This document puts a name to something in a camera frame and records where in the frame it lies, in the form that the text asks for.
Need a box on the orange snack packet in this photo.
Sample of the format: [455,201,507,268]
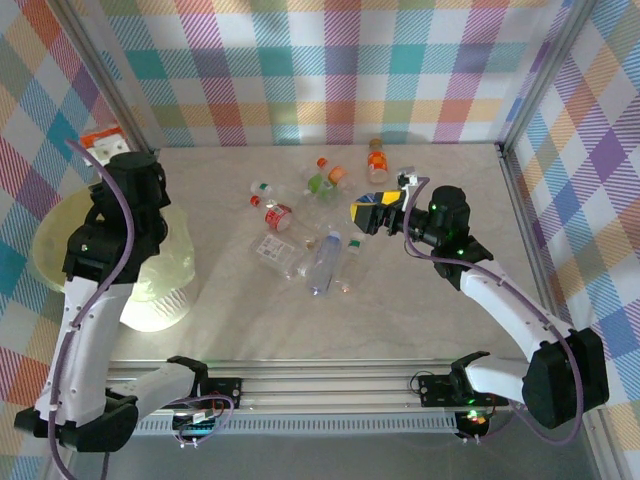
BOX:
[79,125,125,150]

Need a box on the white cap green band bottle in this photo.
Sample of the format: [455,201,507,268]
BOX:
[338,231,368,294]
[249,180,304,202]

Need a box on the pale yellow bin liner bag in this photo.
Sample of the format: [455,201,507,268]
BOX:
[32,192,196,306]

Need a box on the white ribbed bin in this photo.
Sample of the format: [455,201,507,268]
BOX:
[118,287,197,334]

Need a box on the clear crumpled plastic bottle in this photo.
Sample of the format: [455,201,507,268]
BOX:
[324,189,357,221]

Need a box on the small orange label bottle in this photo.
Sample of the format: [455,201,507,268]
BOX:
[367,138,392,185]

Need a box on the clear bottle orange cap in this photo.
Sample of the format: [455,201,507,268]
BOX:
[327,165,359,194]

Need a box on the green label plastic bottle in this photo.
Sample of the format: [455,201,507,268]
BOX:
[305,172,341,204]

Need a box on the clear bottle small red cap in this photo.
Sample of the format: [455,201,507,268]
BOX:
[299,157,330,184]

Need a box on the blue tinted clear bottle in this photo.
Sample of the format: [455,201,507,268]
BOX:
[306,229,344,297]

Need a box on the red cap red label bottle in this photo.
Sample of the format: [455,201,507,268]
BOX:
[249,195,294,232]

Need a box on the square clear bottle white label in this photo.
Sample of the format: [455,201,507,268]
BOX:
[248,232,314,282]

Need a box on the plaid patterned backdrop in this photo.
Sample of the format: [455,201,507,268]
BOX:
[0,0,640,480]

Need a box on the right controller board with light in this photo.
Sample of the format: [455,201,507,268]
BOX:
[455,408,490,432]

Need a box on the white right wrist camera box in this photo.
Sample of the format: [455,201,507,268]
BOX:
[395,165,421,211]

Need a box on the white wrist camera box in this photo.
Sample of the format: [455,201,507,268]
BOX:
[395,165,421,211]
[92,138,127,167]

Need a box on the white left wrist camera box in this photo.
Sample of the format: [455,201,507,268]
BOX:
[92,138,127,167]

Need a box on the right aluminium side rail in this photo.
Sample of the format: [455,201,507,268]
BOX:
[497,142,621,480]

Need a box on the left aluminium frame post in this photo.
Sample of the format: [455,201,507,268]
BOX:
[59,0,161,166]

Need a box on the aluminium frame post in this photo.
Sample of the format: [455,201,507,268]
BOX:
[494,0,601,156]
[59,0,161,166]

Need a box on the right aluminium frame post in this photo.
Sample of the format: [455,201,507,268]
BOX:
[494,0,601,156]

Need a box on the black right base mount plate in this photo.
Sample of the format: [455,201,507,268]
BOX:
[416,373,511,409]

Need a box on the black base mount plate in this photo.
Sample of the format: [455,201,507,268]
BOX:
[199,377,245,410]
[416,373,511,409]

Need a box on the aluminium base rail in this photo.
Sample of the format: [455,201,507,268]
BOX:
[102,357,604,414]

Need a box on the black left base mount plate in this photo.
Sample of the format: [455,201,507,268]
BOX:
[199,377,245,410]

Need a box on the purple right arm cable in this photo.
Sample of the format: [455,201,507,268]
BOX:
[402,175,586,446]

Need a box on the grey slotted cable duct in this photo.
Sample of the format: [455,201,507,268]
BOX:
[133,413,460,437]

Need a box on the left controller board with wires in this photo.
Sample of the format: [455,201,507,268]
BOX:
[172,409,221,436]

